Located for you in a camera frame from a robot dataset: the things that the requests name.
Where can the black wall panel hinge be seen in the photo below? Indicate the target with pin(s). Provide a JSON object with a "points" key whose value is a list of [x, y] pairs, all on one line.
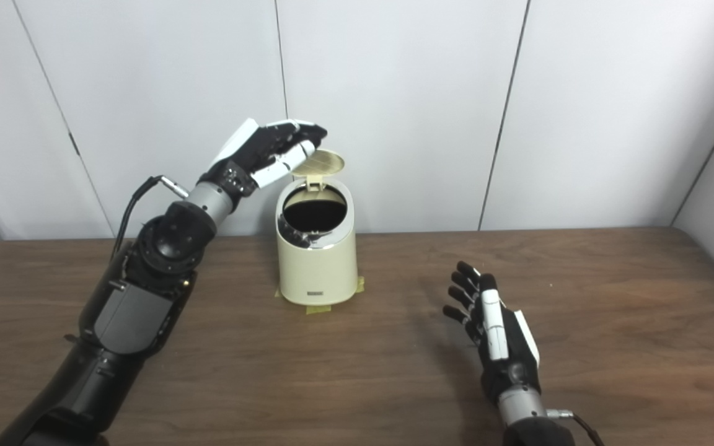
{"points": [[74, 143]]}

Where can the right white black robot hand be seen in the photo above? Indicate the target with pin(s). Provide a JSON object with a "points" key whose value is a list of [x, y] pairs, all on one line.
{"points": [[509, 359]]}

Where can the cream-colored bin body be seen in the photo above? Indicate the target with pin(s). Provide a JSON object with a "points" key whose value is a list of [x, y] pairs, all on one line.
{"points": [[317, 272]]}

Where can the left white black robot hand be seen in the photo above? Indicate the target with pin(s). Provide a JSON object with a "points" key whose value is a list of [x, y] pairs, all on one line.
{"points": [[251, 155]]}

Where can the cream round bin lid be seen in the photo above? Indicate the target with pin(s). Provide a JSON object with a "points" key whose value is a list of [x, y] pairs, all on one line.
{"points": [[325, 164]]}

